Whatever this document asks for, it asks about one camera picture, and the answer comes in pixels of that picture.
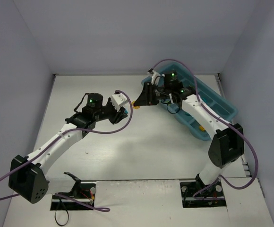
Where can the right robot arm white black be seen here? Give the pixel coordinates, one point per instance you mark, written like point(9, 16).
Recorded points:
point(227, 144)

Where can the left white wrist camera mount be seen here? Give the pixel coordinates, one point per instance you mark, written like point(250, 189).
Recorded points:
point(118, 100)

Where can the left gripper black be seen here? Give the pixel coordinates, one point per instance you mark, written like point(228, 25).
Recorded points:
point(117, 116)

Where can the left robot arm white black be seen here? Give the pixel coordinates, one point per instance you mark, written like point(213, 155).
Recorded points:
point(28, 175)

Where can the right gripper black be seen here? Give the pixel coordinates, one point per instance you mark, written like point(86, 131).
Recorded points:
point(151, 93)

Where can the yellow square lego brick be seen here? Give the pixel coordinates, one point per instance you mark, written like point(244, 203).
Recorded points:
point(135, 106)

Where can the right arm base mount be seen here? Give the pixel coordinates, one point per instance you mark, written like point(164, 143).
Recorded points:
point(208, 198)

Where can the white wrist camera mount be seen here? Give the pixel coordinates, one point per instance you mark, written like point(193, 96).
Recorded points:
point(118, 100)
point(155, 76)

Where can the teal divided plastic tray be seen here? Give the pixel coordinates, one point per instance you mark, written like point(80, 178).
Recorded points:
point(217, 103)

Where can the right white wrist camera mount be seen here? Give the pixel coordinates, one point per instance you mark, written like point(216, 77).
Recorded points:
point(155, 76)

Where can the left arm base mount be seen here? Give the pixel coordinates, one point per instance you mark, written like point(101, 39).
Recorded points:
point(82, 191)

